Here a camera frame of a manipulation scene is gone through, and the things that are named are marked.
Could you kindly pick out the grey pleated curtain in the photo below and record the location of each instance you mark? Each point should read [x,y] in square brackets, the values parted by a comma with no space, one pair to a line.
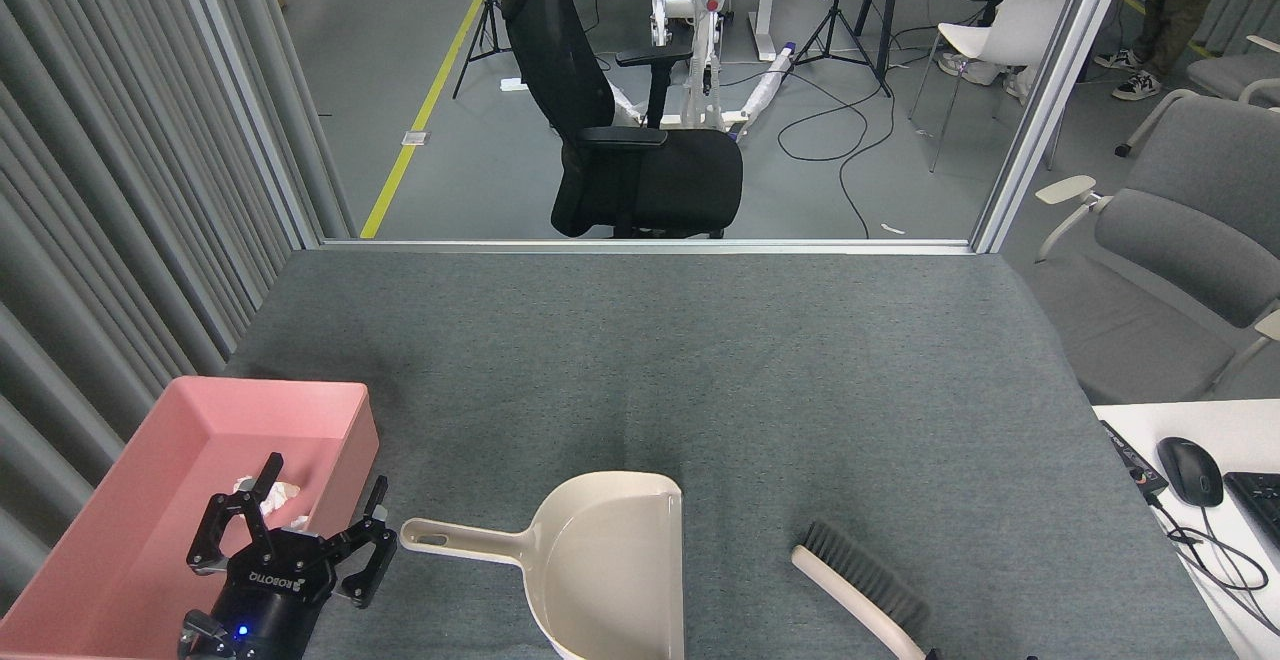
[90,190]

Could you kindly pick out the small black flat device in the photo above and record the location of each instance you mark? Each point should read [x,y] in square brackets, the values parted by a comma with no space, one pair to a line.
[1135,460]

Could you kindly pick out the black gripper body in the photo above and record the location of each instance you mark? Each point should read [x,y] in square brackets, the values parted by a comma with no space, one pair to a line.
[265,605]

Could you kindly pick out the black tripod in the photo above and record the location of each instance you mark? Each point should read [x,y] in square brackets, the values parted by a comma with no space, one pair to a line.
[845,0]
[488,10]

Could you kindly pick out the white plastic chair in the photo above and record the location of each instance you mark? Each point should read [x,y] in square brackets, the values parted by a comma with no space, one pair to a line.
[1010,35]

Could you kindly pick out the black office chair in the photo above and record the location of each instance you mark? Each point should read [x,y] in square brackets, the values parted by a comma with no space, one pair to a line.
[650,175]

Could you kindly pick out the silver frame rail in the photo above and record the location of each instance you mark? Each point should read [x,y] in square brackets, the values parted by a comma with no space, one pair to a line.
[650,246]

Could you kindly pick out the silver floor outlet plate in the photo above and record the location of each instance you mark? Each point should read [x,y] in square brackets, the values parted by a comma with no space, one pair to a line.
[416,138]

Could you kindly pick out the grey padded armchair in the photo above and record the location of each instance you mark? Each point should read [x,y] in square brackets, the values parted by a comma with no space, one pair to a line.
[1235,70]
[1190,240]

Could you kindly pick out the white side desk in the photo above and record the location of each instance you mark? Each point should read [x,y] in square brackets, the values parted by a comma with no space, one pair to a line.
[1215,420]

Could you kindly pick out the beige plastic dustpan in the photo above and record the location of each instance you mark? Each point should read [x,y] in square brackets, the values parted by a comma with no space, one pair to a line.
[615,570]

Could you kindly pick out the pink plastic bin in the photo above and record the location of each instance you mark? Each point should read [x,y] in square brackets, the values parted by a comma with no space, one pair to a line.
[130,530]

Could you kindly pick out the beige hand brush black bristles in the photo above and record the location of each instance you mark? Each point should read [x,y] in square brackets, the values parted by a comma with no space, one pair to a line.
[860,595]

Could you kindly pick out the person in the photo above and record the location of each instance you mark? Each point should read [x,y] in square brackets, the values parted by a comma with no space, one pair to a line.
[965,68]
[1175,0]

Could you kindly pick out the silver frame post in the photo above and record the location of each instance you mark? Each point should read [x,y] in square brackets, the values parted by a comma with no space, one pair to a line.
[1050,90]
[250,100]

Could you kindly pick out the black keyboard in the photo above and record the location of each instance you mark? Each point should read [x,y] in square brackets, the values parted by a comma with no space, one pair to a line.
[1260,505]

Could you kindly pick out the white wheeled stand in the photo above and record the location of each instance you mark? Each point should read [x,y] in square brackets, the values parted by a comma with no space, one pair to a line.
[710,0]

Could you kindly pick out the black computer mouse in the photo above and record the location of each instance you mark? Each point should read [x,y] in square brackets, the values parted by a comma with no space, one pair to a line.
[1190,470]

